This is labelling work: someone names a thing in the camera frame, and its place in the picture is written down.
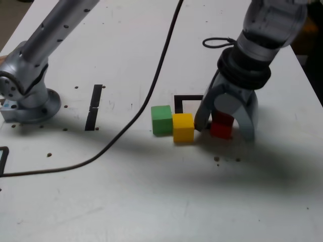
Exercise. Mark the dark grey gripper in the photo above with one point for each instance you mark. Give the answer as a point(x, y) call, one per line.
point(234, 89)

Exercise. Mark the red cube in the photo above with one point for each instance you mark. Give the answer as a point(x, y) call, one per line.
point(220, 129)

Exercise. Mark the yellow cube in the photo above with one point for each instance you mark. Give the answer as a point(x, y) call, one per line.
point(183, 128)

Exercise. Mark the green cube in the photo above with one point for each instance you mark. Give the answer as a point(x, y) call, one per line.
point(161, 121)

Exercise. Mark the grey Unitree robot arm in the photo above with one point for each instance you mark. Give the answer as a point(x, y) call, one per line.
point(50, 30)

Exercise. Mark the black tape square outline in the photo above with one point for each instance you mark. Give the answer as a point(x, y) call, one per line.
point(178, 103)

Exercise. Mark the black tape strip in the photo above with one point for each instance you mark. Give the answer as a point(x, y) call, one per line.
point(94, 95)

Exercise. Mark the small black square frame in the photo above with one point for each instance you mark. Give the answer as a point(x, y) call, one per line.
point(5, 150)

